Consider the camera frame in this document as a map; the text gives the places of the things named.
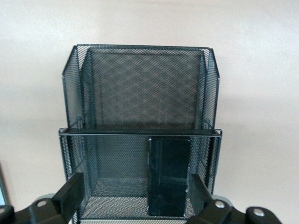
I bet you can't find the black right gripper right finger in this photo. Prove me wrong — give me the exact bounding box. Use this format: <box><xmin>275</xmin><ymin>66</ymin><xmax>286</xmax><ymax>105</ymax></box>
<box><xmin>188</xmin><ymin>174</ymin><xmax>248</xmax><ymax>224</ymax></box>

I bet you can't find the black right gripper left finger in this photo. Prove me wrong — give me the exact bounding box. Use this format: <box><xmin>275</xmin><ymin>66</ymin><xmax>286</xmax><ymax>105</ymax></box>
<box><xmin>14</xmin><ymin>172</ymin><xmax>85</xmax><ymax>224</ymax></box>

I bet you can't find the long black smartphone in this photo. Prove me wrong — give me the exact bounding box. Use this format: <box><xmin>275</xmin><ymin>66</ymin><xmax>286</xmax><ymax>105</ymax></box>
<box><xmin>146</xmin><ymin>137</ymin><xmax>192</xmax><ymax>217</ymax></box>

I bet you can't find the black wire mesh organizer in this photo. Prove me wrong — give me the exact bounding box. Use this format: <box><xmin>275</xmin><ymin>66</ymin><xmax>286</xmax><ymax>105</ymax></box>
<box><xmin>57</xmin><ymin>42</ymin><xmax>223</xmax><ymax>222</ymax></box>

